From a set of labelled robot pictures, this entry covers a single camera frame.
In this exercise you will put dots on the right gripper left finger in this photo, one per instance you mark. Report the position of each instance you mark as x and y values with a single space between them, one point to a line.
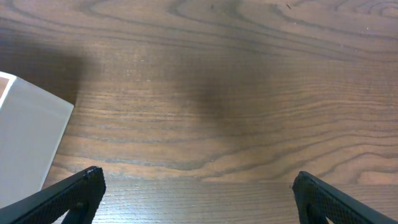
77 198

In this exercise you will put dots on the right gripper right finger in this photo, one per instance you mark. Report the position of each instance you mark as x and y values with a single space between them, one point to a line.
319 202

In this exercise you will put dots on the white cardboard box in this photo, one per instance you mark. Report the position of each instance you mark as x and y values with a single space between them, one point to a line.
33 122

